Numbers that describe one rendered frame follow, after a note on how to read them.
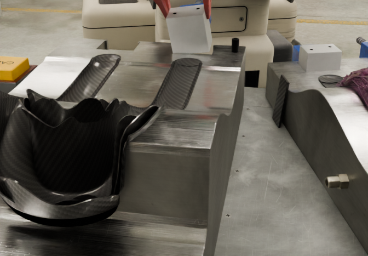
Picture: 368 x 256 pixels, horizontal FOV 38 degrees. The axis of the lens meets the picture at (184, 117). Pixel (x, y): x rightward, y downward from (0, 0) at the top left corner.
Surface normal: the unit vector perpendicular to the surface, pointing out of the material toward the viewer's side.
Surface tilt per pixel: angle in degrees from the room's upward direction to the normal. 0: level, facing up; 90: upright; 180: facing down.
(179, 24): 98
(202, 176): 83
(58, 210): 115
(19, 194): 101
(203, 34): 98
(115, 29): 90
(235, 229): 0
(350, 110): 13
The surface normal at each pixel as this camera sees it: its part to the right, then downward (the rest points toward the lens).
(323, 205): -0.01, -0.90
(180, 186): -0.18, 0.34
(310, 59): 0.12, 0.44
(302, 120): -0.99, 0.06
